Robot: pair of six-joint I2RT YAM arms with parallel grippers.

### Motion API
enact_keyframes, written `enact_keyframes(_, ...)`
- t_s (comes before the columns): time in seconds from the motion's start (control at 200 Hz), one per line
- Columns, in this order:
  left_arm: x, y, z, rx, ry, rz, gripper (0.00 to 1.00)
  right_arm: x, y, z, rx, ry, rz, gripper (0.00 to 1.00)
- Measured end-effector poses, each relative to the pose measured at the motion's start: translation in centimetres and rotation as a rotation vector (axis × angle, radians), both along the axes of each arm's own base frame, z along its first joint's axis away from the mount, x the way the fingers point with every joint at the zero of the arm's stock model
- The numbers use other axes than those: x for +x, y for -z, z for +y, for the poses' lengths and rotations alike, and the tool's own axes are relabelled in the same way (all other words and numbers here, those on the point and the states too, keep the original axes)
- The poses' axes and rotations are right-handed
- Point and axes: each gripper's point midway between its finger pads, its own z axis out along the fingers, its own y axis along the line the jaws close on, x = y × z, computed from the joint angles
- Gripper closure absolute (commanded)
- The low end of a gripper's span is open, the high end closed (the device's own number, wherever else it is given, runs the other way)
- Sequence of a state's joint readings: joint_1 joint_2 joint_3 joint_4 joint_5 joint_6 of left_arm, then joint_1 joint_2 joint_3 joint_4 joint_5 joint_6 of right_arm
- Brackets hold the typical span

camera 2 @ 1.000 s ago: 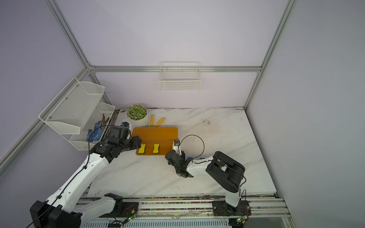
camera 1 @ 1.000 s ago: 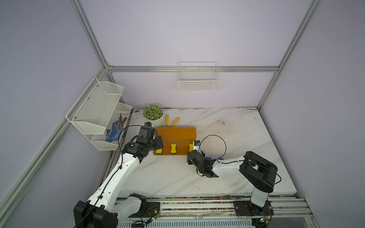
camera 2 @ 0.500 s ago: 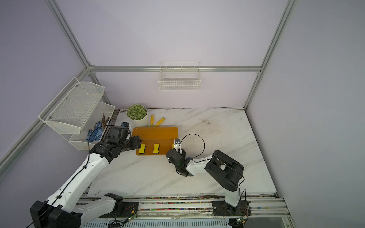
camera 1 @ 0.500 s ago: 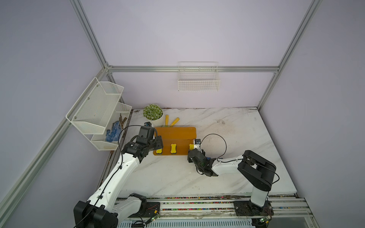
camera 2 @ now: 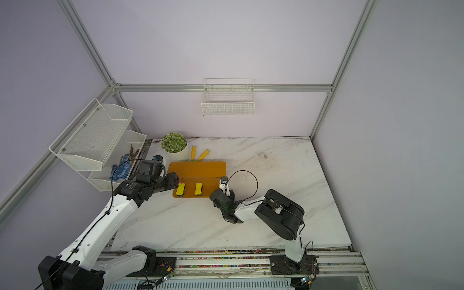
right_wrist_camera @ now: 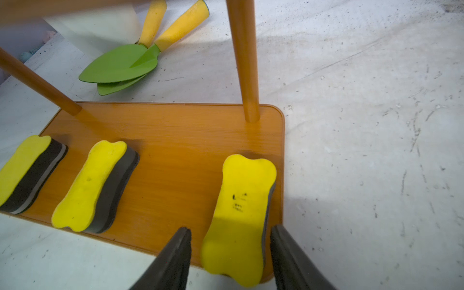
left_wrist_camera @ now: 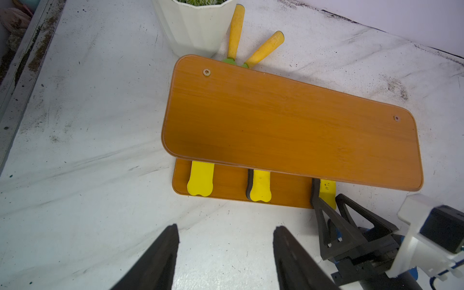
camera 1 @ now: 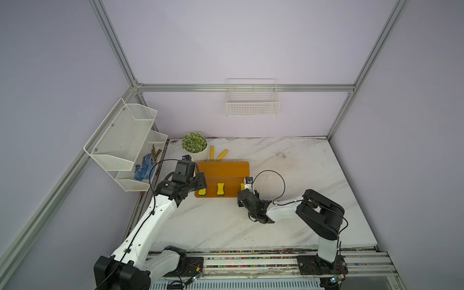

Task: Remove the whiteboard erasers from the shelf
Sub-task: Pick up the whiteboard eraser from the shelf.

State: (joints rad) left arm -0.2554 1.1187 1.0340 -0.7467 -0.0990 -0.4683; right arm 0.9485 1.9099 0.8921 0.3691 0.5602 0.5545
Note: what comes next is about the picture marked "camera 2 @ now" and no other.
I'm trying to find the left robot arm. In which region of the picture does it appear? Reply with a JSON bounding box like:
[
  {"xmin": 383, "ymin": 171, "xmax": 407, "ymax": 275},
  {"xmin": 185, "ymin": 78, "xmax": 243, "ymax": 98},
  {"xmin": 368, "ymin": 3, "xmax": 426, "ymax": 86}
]
[{"xmin": 38, "ymin": 155, "xmax": 180, "ymax": 290}]

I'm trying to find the white mesh upper wall bin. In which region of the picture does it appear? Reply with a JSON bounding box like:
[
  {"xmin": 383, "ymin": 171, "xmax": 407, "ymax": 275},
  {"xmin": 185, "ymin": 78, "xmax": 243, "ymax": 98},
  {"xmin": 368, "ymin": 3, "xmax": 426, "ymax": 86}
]
[{"xmin": 49, "ymin": 99, "xmax": 133, "ymax": 171}]

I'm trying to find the yellow eraser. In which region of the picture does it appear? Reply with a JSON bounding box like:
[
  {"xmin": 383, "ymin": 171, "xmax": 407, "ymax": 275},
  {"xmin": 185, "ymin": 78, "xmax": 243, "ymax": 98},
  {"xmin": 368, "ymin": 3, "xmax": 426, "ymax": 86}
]
[
  {"xmin": 176, "ymin": 183, "xmax": 186, "ymax": 196},
  {"xmin": 194, "ymin": 182, "xmax": 203, "ymax": 196}
]

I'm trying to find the green succulent in white pot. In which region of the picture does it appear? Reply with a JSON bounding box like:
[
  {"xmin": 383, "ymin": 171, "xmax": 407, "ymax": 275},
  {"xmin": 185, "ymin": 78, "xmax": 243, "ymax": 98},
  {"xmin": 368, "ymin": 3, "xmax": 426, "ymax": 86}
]
[{"xmin": 161, "ymin": 132, "xmax": 189, "ymax": 161}]

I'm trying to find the white mesh wall bin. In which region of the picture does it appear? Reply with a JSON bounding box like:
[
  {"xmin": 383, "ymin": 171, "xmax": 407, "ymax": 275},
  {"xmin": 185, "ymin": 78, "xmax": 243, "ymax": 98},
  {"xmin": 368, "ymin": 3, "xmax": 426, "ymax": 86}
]
[
  {"xmin": 86, "ymin": 130, "xmax": 146, "ymax": 192},
  {"xmin": 49, "ymin": 99, "xmax": 133, "ymax": 171}
]

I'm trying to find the yellow handled garden tool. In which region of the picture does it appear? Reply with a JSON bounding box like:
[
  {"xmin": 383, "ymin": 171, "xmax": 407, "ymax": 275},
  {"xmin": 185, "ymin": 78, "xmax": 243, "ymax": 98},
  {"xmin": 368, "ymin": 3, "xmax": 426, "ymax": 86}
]
[{"xmin": 189, "ymin": 146, "xmax": 210, "ymax": 162}]

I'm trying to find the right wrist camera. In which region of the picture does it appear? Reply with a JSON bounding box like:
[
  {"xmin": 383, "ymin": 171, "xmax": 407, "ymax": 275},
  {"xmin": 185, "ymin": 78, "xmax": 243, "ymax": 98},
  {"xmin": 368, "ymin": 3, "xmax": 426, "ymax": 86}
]
[{"xmin": 219, "ymin": 176, "xmax": 230, "ymax": 196}]

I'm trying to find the white wire wall basket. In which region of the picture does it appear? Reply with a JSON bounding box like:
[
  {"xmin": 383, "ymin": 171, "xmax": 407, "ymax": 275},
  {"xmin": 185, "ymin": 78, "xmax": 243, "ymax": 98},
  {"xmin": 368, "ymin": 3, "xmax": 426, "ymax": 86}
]
[{"xmin": 201, "ymin": 78, "xmax": 255, "ymax": 116}]

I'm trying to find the orange wooden two-tier shelf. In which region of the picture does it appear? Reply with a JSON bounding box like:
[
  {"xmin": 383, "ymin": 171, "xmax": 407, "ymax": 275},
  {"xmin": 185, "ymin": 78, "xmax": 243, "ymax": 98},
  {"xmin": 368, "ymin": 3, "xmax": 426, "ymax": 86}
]
[{"xmin": 168, "ymin": 161, "xmax": 227, "ymax": 199}]

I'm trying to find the aluminium rail base frame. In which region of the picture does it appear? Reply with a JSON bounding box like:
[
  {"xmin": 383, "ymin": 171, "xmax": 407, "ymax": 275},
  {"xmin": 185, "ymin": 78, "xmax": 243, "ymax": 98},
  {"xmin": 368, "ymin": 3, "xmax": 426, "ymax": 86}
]
[{"xmin": 105, "ymin": 249, "xmax": 376, "ymax": 290}]

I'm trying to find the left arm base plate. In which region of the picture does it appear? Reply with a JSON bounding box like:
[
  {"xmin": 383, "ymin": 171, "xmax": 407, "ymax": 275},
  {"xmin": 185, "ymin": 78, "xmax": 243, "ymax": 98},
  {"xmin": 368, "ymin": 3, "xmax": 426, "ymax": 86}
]
[{"xmin": 145, "ymin": 257, "xmax": 177, "ymax": 277}]

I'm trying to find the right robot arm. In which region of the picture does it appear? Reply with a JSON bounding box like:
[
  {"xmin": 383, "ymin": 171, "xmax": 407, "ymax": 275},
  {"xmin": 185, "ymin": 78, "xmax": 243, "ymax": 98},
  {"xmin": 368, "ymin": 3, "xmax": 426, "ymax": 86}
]
[{"xmin": 210, "ymin": 189, "xmax": 306, "ymax": 263}]

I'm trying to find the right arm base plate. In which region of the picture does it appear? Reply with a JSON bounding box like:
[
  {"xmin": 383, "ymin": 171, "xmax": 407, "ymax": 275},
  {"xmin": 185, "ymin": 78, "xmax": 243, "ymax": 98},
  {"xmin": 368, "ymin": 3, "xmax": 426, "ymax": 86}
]
[{"xmin": 269, "ymin": 254, "xmax": 320, "ymax": 275}]

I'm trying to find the white mesh lower wall bin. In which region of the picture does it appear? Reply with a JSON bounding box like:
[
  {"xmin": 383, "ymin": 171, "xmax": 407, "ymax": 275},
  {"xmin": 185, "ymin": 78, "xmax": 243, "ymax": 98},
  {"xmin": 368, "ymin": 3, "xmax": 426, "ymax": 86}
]
[{"xmin": 86, "ymin": 130, "xmax": 146, "ymax": 192}]

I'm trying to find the blue crumpled item in bin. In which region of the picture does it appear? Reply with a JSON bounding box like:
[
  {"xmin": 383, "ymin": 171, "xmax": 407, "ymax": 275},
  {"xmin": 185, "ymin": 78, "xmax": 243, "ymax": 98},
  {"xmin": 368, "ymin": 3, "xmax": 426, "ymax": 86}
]
[{"xmin": 109, "ymin": 153, "xmax": 132, "ymax": 181}]

